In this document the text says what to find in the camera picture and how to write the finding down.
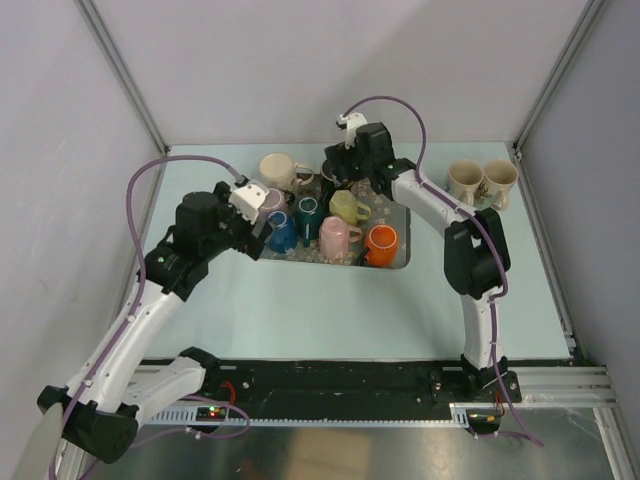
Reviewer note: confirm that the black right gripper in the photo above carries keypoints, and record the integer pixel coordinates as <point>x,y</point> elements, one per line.
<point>339,156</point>

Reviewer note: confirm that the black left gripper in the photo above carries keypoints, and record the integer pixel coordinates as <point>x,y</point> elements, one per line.
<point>240,244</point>

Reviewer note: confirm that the black mug orange trim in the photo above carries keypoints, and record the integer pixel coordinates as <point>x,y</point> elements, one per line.
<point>329,185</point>

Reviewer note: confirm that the cream mug with script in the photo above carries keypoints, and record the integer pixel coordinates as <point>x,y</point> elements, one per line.
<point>280,171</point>

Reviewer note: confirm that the tall cream seahorse mug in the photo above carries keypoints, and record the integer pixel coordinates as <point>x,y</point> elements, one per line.
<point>463,180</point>

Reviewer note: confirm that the cream coral pattern mug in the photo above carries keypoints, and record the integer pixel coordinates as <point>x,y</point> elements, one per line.
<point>500,176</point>

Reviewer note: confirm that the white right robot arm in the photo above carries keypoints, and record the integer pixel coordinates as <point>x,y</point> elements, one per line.
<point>476,256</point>

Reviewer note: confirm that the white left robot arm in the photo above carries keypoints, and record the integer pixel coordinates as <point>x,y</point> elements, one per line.
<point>105,412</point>

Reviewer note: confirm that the blue faceted mug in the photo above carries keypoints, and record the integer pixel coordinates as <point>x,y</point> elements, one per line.
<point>283,239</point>

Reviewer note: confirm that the yellow faceted mug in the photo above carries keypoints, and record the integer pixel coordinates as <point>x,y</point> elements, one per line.
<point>344,204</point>

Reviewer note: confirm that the lilac mug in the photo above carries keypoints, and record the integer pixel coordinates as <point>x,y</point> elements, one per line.
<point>276,200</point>

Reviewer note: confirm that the dark green faceted mug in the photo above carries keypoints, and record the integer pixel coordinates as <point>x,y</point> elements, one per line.
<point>309,217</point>

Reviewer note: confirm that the pink faceted mug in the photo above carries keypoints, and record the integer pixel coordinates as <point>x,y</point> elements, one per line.
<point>336,236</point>

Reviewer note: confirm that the floral patterned serving tray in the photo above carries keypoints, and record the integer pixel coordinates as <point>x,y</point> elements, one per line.
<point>384,212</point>

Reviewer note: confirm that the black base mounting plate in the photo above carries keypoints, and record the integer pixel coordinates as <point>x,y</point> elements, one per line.
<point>365,391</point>

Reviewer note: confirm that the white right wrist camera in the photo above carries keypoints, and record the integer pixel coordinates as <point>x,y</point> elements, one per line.
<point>350,123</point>

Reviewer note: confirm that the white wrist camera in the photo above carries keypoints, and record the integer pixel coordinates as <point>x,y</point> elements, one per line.
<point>248,200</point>
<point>350,123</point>

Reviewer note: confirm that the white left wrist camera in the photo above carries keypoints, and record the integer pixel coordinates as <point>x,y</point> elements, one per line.
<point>248,200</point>

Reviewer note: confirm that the orange mug black handle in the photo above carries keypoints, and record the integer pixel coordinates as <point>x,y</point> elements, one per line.
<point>380,247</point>

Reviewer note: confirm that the right aluminium frame post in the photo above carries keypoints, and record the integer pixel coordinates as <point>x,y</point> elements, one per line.
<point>577,39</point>

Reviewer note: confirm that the aluminium frame post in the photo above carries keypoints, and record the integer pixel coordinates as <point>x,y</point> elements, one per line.
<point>577,39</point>
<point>116,61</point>

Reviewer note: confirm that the left aluminium frame post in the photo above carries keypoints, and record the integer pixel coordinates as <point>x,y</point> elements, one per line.
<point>116,61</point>

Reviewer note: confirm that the aluminium rail right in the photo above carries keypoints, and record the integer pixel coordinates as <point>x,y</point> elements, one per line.
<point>566,387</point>

